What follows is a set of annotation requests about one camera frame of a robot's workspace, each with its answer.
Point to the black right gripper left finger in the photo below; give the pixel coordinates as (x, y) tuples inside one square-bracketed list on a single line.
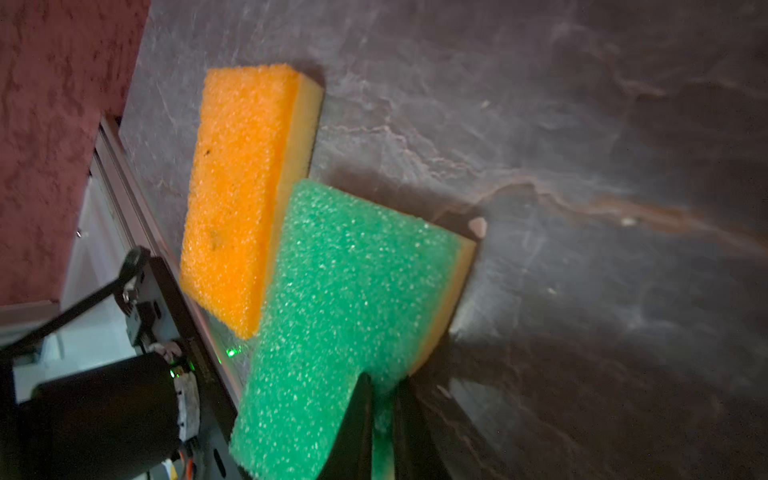
[(351, 454)]

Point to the light green sponge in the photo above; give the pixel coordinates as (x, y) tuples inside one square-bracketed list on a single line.
[(358, 288)]

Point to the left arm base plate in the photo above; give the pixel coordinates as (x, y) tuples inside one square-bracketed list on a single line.
[(119, 421)]

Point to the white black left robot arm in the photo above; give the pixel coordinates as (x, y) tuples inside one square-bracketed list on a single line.
[(116, 421)]

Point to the orange sponge left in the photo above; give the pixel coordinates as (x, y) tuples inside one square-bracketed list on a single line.
[(254, 143)]

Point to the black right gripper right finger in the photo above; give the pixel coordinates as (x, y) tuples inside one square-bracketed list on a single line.
[(415, 454)]

